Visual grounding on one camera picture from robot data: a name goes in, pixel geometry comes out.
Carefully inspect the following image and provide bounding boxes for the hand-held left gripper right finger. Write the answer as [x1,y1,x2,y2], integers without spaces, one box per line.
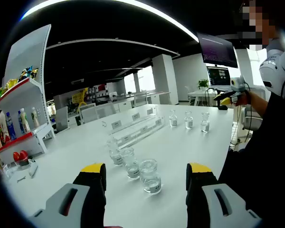
[186,162,262,228]

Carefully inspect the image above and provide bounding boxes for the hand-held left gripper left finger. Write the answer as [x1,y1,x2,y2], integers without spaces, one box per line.
[28,162,107,228]

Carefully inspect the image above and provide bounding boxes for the clear glass reagent bottle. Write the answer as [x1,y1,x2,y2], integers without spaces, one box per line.
[106,138,124,166]
[120,147,142,180]
[168,109,178,128]
[184,111,194,130]
[139,158,162,195]
[200,112,210,133]

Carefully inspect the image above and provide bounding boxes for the clear acrylic reagent rack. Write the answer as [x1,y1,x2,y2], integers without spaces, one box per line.
[101,105,166,149]

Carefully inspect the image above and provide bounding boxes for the white drink bottle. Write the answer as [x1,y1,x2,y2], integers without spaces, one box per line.
[30,106,40,128]
[20,108,31,133]

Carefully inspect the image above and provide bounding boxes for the blue label drink bottle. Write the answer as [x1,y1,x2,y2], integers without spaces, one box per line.
[5,112,17,141]

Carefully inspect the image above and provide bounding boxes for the display rack of boxes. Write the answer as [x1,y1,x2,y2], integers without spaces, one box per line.
[87,83,109,100]

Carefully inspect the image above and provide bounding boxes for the person's right hand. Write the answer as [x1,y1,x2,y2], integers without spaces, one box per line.
[234,91,252,107]

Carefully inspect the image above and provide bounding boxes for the desk monitor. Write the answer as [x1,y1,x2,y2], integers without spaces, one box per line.
[206,66,231,87]

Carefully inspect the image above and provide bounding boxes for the green potted plant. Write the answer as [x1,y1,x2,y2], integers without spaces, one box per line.
[198,78,209,90]

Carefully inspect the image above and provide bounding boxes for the white background desk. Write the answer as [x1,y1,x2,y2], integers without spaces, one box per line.
[187,89,220,106]

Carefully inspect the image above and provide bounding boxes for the white grey chair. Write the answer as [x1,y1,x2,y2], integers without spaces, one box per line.
[241,105,263,131]

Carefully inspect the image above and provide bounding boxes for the white worn device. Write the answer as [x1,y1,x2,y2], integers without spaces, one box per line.
[258,39,285,99]

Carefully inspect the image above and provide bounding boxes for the person's black clothed torso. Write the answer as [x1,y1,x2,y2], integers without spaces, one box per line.
[218,91,285,228]

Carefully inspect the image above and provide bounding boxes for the white mesh panel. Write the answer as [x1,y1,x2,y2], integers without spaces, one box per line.
[80,104,117,123]

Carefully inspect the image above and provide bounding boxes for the yellow cart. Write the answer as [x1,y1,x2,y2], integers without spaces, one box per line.
[71,87,89,112]

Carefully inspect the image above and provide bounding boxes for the pile of snack packets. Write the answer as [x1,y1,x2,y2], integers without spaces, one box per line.
[0,66,39,100]

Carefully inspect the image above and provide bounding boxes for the white display shelf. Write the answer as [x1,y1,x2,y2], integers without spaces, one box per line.
[0,23,56,164]

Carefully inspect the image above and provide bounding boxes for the black monitor cable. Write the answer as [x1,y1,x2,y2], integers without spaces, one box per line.
[204,87,217,107]

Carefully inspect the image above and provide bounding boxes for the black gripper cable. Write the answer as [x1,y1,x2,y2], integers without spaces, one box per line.
[237,104,254,145]

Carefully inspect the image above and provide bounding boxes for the dark wall monitor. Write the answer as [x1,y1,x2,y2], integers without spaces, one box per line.
[196,32,238,68]

